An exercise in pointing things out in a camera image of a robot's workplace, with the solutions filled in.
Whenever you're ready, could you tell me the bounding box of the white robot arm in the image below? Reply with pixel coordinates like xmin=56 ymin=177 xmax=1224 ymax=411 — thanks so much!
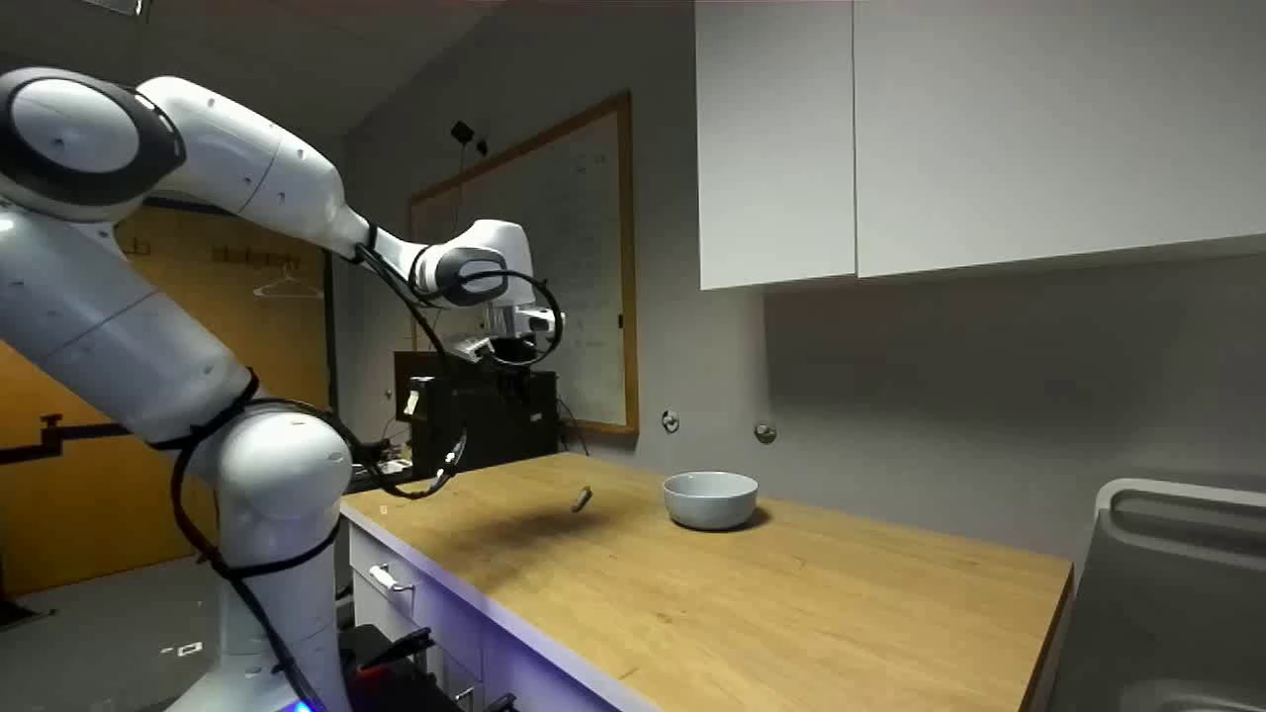
xmin=0 ymin=69 xmax=562 ymax=712

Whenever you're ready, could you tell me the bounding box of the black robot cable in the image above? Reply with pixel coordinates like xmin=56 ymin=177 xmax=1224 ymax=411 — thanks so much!
xmin=161 ymin=222 xmax=569 ymax=712

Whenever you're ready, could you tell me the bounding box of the round wall fixture left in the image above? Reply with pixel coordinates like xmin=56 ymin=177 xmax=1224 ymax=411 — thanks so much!
xmin=656 ymin=411 xmax=681 ymax=436

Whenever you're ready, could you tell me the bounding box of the grey bowl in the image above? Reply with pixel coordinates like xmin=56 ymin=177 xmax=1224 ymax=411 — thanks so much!
xmin=661 ymin=471 xmax=758 ymax=531

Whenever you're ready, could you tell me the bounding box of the white wall cabinet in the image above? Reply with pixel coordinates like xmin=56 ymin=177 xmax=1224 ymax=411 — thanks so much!
xmin=694 ymin=0 xmax=1266 ymax=289

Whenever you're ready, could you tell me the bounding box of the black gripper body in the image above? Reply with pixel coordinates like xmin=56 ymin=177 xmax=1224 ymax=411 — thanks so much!
xmin=450 ymin=310 xmax=553 ymax=370

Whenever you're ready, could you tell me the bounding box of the round wall fixture right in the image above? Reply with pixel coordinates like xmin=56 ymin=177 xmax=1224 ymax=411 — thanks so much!
xmin=752 ymin=421 xmax=780 ymax=442

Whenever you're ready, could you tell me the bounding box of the wood framed whiteboard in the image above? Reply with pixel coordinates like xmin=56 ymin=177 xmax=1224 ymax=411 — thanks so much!
xmin=406 ymin=91 xmax=642 ymax=442

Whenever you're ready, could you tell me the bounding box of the round wall fixture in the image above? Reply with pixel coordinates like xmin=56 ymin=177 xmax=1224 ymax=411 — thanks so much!
xmin=656 ymin=411 xmax=681 ymax=436
xmin=752 ymin=421 xmax=780 ymax=442

